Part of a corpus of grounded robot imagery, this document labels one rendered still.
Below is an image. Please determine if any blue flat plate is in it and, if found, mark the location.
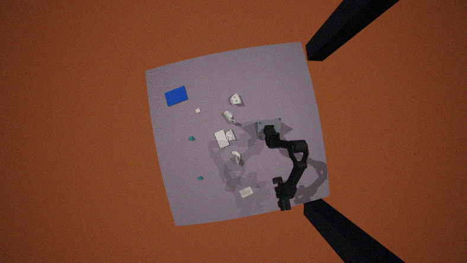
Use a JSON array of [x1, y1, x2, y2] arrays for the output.
[[165, 86, 188, 106]]

